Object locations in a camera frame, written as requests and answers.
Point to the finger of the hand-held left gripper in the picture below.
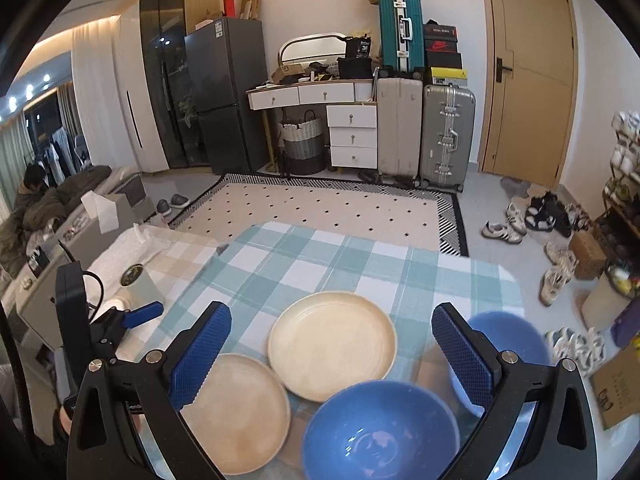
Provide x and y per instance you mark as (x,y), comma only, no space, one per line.
(145,313)

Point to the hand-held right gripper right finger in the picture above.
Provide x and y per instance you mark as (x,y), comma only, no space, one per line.
(462,360)

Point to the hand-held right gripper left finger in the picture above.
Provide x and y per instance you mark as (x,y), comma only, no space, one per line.
(200,355)

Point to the blue bowl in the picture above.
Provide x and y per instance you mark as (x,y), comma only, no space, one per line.
(507,345)
(380,430)

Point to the cream plate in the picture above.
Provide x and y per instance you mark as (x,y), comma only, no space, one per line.
(332,345)
(240,420)

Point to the white cup with dark lid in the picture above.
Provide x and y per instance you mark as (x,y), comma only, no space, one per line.
(134,287)

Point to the beige checkered cloth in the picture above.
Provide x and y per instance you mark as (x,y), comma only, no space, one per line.
(165,255)

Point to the white and green sneaker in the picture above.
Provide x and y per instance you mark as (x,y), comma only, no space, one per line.
(562,345)
(592,352)

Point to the grey slippers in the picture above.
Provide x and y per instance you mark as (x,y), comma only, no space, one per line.
(175,202)

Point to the beige sneaker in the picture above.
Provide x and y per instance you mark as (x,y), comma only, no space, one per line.
(552,285)
(560,252)

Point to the white striped sneaker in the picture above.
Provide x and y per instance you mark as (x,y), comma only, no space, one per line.
(500,232)
(516,217)

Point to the teal checkered tablecloth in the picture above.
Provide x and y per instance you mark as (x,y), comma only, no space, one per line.
(320,265)

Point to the white trash bin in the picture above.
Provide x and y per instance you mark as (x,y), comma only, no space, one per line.
(602,305)

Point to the printed cardboard box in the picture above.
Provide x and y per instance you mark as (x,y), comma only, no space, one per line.
(617,390)

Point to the brown cardboard box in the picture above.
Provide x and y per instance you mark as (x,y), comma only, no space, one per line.
(587,255)

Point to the black and white sneaker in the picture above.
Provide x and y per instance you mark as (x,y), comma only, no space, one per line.
(539,212)

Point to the purple bag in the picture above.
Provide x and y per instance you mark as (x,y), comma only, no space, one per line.
(627,322)

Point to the grey door mat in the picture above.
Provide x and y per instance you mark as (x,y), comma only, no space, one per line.
(515,186)

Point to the patterned cream rug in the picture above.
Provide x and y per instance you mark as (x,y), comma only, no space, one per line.
(320,205)

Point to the white wardrobe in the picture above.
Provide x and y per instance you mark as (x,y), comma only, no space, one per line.
(110,100)

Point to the silver suitcase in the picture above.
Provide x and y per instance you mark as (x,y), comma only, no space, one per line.
(447,135)

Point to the woven laundry basket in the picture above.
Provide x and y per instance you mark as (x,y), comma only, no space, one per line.
(302,145)

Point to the dark grey fridge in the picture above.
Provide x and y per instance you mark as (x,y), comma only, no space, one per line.
(225,95)

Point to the beige suitcase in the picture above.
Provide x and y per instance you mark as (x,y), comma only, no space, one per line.
(397,130)

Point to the shoe rack with shoes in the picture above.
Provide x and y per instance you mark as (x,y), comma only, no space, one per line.
(622,180)

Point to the dark glass cabinet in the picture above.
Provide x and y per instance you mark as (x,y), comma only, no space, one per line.
(165,60)

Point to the white vanity desk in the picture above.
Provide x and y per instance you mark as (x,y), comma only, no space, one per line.
(350,125)

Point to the yellow and black shoe box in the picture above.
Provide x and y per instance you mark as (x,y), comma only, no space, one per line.
(449,76)

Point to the tan wooden door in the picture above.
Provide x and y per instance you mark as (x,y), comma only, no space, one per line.
(530,70)

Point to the plain black shoe box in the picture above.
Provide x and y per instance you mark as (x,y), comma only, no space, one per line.
(444,61)

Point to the arched mirror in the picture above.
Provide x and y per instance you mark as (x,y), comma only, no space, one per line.
(310,52)

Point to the black and red shoe box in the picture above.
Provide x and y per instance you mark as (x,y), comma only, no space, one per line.
(441,46)

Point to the red bottle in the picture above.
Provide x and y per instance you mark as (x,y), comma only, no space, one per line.
(230,2)

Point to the tall cardboard box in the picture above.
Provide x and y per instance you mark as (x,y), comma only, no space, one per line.
(250,2)

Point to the black printed bag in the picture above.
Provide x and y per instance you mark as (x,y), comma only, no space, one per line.
(361,47)

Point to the teal suitcase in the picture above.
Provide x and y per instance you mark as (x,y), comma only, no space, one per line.
(395,35)

